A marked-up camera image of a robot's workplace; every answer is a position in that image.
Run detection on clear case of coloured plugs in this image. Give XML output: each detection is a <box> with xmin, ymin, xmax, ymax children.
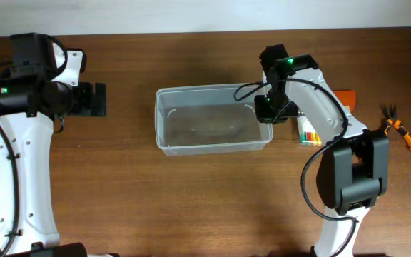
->
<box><xmin>296</xmin><ymin>111</ymin><xmax>322</xmax><ymax>146</ymax></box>

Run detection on orange scraper with wooden handle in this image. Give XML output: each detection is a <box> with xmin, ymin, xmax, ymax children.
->
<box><xmin>333</xmin><ymin>90</ymin><xmax>357</xmax><ymax>113</ymax></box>

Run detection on clear plastic storage container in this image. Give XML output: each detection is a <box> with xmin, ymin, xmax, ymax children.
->
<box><xmin>155</xmin><ymin>84</ymin><xmax>273</xmax><ymax>156</ymax></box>

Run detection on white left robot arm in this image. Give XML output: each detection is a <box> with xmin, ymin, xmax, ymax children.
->
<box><xmin>0</xmin><ymin>33</ymin><xmax>106</xmax><ymax>257</ymax></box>

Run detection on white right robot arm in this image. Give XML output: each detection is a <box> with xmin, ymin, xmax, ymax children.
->
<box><xmin>254</xmin><ymin>44</ymin><xmax>389</xmax><ymax>256</ymax></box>

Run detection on orange black long-nose pliers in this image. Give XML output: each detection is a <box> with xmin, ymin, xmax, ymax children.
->
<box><xmin>380</xmin><ymin>104</ymin><xmax>411</xmax><ymax>151</ymax></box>

